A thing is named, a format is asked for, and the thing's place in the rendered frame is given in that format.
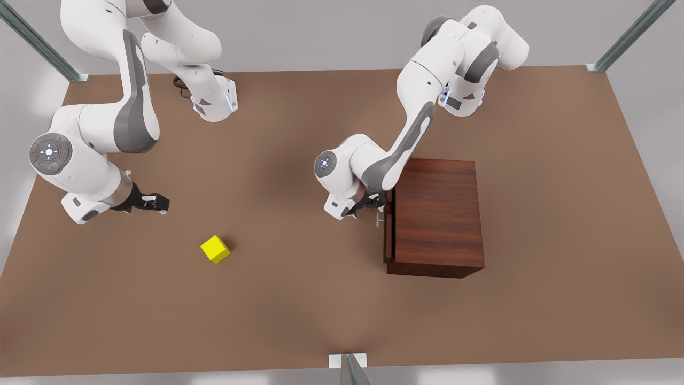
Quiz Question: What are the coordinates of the yellow cube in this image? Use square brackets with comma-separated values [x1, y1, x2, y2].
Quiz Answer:
[200, 235, 232, 265]

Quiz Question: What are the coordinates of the wooden drawer with silver handle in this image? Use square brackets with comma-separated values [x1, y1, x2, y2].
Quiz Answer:
[375, 187, 398, 264]

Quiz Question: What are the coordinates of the silver frame post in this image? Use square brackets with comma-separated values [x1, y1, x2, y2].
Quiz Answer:
[586, 0, 677, 73]
[0, 0, 89, 83]
[328, 353, 370, 385]

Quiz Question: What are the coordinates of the dark wooden cabinet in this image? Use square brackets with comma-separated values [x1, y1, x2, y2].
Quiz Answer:
[386, 158, 486, 279]

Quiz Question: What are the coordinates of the black cable loop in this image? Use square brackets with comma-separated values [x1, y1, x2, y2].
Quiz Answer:
[172, 68, 226, 100]

